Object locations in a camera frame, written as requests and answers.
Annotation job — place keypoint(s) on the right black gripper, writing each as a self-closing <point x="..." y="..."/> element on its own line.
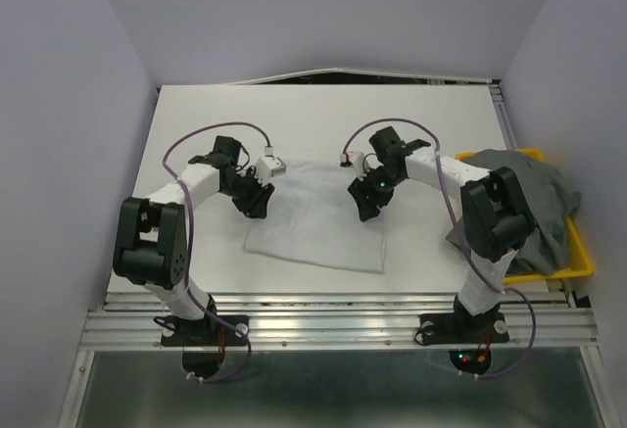
<point x="365" y="198"/>

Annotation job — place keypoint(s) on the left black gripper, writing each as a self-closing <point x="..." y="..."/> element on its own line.
<point x="256" y="206"/>

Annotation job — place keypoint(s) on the white skirt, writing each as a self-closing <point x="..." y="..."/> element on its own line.
<point x="312" y="219"/>

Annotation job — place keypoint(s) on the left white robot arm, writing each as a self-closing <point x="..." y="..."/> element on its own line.
<point x="155" y="236"/>

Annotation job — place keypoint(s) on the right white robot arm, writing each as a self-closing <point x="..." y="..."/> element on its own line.
<point x="495" y="223"/>

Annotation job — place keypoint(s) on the grey skirt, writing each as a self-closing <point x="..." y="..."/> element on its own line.
<point x="551" y="198"/>

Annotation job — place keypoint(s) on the yellow plastic bin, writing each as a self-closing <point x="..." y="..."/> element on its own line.
<point x="581" y="263"/>

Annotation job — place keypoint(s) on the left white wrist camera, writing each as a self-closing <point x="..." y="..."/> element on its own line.
<point x="268" y="167"/>

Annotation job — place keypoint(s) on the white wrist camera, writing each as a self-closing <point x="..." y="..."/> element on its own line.
<point x="358" y="161"/>
<point x="268" y="167"/>

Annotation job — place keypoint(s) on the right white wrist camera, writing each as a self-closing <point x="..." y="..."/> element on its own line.
<point x="358" y="161"/>

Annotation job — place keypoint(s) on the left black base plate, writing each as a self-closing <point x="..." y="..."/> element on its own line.
<point x="205" y="342"/>

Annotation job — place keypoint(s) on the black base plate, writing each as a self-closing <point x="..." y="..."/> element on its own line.
<point x="470" y="336"/>
<point x="205" y="342"/>

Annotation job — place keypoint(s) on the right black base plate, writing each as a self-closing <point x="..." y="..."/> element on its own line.
<point x="470" y="336"/>

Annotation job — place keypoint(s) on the aluminium rail frame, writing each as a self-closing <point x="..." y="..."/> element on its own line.
<point x="341" y="355"/>

